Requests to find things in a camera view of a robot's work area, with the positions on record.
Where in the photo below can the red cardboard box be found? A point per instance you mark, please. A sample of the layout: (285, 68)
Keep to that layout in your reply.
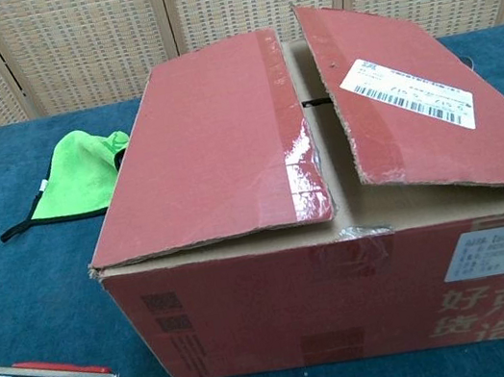
(272, 302)

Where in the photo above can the blue table cover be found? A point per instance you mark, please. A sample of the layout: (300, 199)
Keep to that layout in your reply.
(27, 296)

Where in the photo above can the woven bamboo folding screen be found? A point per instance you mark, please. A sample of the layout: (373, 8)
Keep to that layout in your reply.
(79, 38)

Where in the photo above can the green microfiber cloth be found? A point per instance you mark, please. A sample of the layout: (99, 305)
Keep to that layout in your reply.
(77, 180)

